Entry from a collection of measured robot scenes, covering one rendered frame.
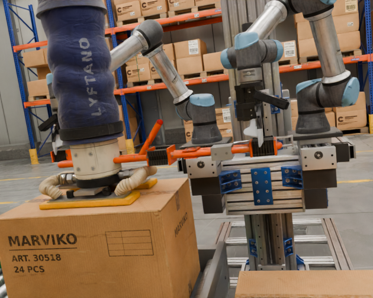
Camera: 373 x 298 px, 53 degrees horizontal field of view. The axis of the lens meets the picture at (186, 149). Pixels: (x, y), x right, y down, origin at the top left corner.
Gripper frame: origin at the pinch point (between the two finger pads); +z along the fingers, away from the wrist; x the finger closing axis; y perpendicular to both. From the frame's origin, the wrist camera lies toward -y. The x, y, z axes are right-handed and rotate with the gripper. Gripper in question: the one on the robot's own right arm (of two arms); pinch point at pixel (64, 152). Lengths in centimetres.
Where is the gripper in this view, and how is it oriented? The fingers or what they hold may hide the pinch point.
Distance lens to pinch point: 177.7
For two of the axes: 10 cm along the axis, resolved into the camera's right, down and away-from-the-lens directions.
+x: 2.4, -1.7, 9.5
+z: 1.3, 9.8, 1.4
